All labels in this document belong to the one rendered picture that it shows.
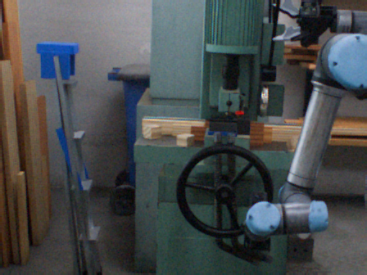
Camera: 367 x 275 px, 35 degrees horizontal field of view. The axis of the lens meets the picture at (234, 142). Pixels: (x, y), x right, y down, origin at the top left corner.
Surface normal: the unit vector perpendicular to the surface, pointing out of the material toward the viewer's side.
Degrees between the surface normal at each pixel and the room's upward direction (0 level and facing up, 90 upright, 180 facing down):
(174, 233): 90
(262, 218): 60
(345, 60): 86
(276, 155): 90
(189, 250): 90
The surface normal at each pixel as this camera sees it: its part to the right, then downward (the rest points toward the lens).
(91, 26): 0.07, 0.22
